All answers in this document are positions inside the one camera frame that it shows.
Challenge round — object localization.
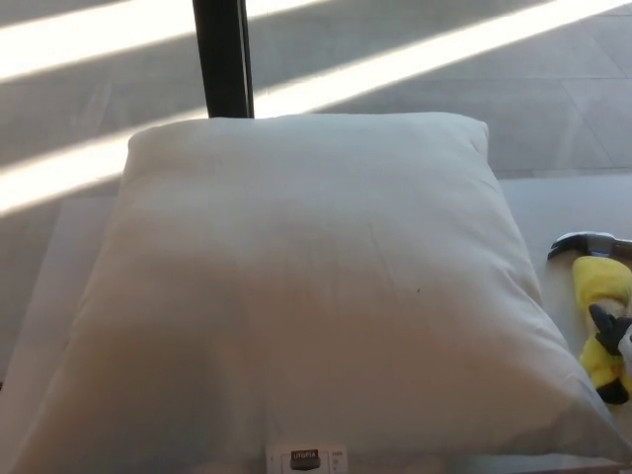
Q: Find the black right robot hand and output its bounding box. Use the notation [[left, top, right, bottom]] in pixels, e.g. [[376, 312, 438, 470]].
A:
[[588, 303, 632, 348]]

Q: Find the claw hammer with yellow cloth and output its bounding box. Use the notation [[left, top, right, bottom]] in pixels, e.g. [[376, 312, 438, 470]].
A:
[[546, 231, 632, 406]]

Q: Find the white square pillow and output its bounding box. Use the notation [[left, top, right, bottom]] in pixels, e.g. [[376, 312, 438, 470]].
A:
[[0, 111, 632, 474]]

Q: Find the black vertical post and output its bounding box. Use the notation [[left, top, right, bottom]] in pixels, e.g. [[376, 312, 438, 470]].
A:
[[192, 0, 256, 119]]

